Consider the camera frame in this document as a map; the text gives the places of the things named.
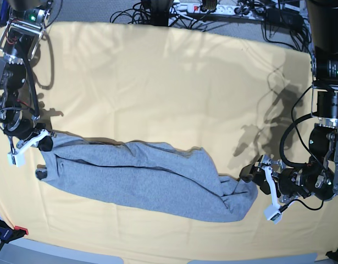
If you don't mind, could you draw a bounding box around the grey t-shirt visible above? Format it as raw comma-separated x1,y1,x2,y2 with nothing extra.
35,134,258,223

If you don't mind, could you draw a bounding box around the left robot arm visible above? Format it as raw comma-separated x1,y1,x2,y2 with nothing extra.
240,1,338,204

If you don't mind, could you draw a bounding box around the yellow table cloth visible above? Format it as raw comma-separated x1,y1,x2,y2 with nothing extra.
0,23,338,263

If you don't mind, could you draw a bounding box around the black power adapter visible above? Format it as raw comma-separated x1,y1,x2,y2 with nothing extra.
266,8,303,27

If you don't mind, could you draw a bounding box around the blue red clamp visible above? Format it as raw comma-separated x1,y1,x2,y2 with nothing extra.
0,220,29,244

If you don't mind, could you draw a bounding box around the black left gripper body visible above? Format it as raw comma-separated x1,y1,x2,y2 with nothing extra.
256,155,309,204

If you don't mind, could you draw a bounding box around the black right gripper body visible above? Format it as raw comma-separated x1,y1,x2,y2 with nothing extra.
8,120,50,140

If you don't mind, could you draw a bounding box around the white power strip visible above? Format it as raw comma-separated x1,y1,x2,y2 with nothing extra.
171,1,263,20

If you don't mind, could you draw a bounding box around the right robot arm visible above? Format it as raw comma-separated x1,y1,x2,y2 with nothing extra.
0,1,53,153

